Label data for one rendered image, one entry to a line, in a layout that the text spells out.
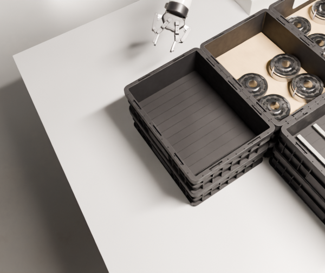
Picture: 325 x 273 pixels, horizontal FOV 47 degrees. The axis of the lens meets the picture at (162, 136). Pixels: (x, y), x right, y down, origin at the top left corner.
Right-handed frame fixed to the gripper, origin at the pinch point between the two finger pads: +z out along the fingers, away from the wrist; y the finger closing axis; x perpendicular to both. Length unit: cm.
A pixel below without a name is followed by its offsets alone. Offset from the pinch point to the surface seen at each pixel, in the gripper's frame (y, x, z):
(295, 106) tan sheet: 47.1, -11.4, 5.4
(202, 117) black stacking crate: 20.0, -6.6, 19.3
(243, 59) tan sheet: 28.6, 2.0, -6.7
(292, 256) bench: 58, -22, 50
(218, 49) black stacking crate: 18.4, 1.1, -6.3
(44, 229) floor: -21, 73, 95
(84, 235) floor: 0, 67, 90
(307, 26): 46, 1, -27
